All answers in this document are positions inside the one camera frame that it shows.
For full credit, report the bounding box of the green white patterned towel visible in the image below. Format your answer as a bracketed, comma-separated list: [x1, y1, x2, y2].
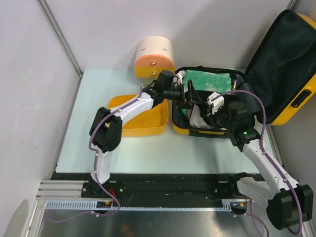
[183, 70, 232, 93]

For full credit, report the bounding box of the silver metal padlock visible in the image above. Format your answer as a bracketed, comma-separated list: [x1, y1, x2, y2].
[231, 79, 237, 90]

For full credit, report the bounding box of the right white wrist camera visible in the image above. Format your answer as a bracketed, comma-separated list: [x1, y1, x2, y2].
[206, 92, 224, 113]

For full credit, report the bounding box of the black garment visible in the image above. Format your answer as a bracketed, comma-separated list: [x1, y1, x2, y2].
[175, 90, 213, 116]

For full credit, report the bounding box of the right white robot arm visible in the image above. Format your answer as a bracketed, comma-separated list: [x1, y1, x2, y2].
[202, 101, 314, 230]

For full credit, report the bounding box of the white fluffy towel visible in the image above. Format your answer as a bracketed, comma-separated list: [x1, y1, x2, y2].
[189, 105, 213, 129]

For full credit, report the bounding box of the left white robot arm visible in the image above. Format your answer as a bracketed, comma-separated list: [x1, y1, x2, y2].
[89, 70, 204, 198]

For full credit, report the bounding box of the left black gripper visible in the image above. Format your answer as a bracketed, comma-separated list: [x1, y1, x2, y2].
[163, 80, 203, 110]

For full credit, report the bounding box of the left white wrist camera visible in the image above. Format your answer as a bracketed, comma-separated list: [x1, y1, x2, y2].
[175, 70, 187, 85]

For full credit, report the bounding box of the white slotted cable duct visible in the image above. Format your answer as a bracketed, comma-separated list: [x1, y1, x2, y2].
[45, 199, 245, 211]

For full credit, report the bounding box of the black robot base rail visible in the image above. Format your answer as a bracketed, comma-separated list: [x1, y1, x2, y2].
[51, 173, 245, 207]

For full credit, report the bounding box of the pastel round drawer box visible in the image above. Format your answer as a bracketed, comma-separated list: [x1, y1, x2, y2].
[134, 36, 175, 86]

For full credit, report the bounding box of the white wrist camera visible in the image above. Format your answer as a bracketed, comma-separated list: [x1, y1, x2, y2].
[206, 92, 224, 113]
[175, 70, 187, 85]

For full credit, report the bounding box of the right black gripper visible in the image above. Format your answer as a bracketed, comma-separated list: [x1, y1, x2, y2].
[204, 104, 235, 131]

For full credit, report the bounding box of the yellow plastic basket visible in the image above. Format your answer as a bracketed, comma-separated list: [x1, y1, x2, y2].
[106, 91, 169, 137]

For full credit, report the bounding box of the yellow Pikachu suitcase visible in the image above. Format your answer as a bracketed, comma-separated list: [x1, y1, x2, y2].
[172, 10, 316, 138]

